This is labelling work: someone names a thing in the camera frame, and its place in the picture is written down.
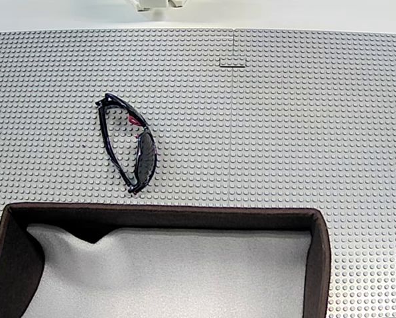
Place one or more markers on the grey foam bin liner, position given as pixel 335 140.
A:
pixel 184 275

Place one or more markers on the small grey studded plate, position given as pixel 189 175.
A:
pixel 232 62

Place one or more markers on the dark brown fabric bin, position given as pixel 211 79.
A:
pixel 158 216

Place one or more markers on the black sunglasses with red accents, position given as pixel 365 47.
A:
pixel 147 150

